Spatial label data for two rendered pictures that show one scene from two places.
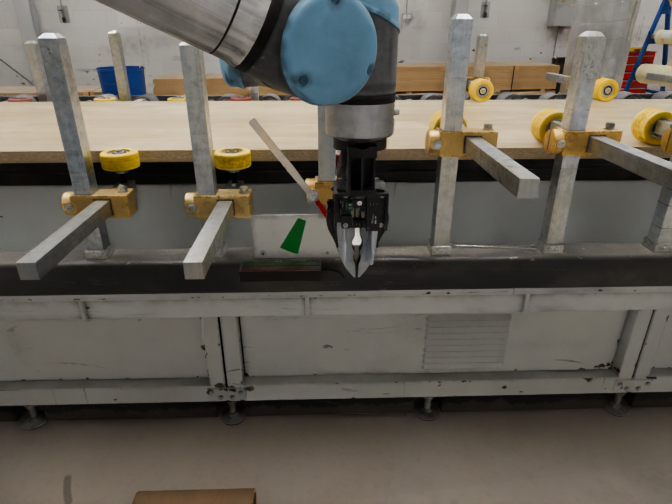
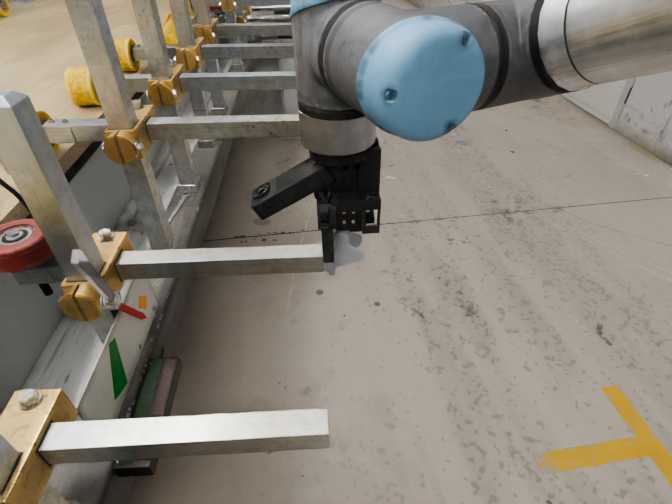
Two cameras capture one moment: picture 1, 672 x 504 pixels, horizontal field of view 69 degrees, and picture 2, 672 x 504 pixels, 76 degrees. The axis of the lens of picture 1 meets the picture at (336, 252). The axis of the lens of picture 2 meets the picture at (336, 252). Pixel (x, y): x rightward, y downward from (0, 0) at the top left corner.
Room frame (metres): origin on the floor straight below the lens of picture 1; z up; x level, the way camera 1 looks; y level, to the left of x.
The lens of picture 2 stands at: (0.67, 0.45, 1.25)
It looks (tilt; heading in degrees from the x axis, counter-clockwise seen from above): 39 degrees down; 268
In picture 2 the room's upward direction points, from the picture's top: straight up
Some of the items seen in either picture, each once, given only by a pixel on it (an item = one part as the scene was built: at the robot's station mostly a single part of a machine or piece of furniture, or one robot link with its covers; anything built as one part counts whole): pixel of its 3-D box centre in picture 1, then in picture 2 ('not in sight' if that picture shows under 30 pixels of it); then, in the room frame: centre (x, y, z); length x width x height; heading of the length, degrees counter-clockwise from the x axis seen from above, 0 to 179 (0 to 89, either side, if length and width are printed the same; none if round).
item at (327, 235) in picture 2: (342, 218); (327, 233); (0.67, -0.01, 0.91); 0.05 x 0.02 x 0.09; 91
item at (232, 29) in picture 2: not in sight; (251, 29); (0.89, -1.02, 0.95); 0.36 x 0.03 x 0.03; 2
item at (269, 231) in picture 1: (313, 236); (126, 345); (0.96, 0.05, 0.75); 0.26 x 0.01 x 0.10; 92
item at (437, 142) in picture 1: (460, 141); (132, 133); (1.00, -0.25, 0.95); 0.13 x 0.06 x 0.05; 92
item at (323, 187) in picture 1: (337, 189); (97, 274); (0.99, 0.00, 0.85); 0.13 x 0.06 x 0.05; 92
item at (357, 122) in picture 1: (362, 120); (337, 124); (0.65, -0.03, 1.05); 0.10 x 0.09 x 0.05; 92
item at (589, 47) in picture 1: (567, 157); (169, 104); (1.00, -0.48, 0.91); 0.03 x 0.03 x 0.48; 2
